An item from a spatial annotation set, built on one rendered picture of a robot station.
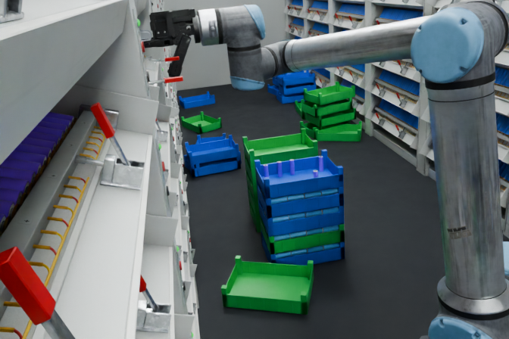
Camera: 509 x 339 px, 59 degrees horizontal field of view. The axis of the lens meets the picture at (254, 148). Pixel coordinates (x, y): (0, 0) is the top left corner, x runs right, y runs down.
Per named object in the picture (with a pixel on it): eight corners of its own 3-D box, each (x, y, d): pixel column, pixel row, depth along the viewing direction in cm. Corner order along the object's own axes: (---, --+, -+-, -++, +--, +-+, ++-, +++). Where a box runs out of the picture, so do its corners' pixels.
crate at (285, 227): (327, 200, 194) (326, 184, 191) (344, 224, 175) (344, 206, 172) (259, 212, 189) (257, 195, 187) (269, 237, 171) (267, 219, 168)
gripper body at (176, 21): (148, 13, 116) (194, 7, 118) (154, 46, 119) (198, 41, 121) (146, 14, 109) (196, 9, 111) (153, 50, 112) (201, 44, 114)
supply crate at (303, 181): (326, 166, 188) (326, 149, 185) (343, 187, 169) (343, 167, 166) (255, 177, 184) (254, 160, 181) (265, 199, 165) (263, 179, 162)
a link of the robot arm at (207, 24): (216, 41, 122) (220, 46, 113) (198, 44, 122) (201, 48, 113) (212, 7, 119) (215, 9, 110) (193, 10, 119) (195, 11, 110)
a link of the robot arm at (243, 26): (268, 44, 116) (265, 4, 112) (220, 50, 114) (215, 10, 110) (260, 38, 125) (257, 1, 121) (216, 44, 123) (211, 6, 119)
